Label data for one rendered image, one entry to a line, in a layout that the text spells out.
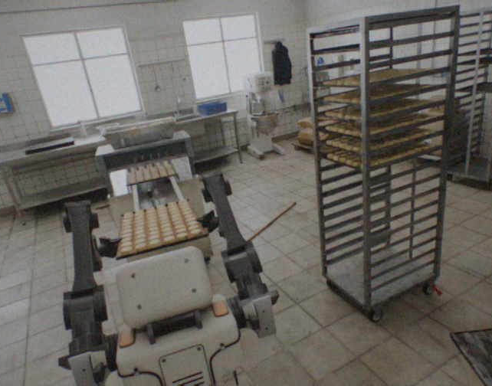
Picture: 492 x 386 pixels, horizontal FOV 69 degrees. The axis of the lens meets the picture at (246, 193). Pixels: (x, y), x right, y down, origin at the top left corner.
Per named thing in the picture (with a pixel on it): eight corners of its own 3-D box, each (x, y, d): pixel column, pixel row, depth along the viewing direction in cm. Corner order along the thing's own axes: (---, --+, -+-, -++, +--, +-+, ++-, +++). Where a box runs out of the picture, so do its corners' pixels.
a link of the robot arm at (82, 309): (71, 332, 87) (95, 326, 89) (69, 292, 92) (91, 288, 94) (77, 342, 94) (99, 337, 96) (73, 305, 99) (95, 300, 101)
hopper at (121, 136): (107, 145, 294) (103, 129, 289) (175, 132, 308) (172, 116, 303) (106, 152, 269) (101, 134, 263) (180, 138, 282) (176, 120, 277)
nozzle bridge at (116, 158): (109, 185, 307) (97, 146, 294) (191, 167, 324) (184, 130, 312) (107, 197, 277) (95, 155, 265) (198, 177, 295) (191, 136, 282)
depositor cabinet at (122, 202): (131, 227, 423) (112, 159, 392) (191, 213, 440) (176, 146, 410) (135, 287, 308) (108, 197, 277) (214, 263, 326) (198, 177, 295)
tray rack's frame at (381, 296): (369, 323, 229) (366, 15, 163) (321, 283, 273) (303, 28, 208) (441, 287, 251) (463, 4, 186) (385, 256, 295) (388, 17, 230)
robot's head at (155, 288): (216, 302, 82) (200, 240, 87) (123, 331, 77) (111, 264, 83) (214, 308, 95) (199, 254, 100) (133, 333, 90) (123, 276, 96)
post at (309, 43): (324, 277, 266) (308, 27, 204) (322, 275, 268) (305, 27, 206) (327, 276, 267) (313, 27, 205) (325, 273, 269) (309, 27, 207)
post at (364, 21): (367, 312, 227) (364, 16, 165) (364, 309, 229) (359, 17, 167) (371, 309, 228) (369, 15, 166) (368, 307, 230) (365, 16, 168)
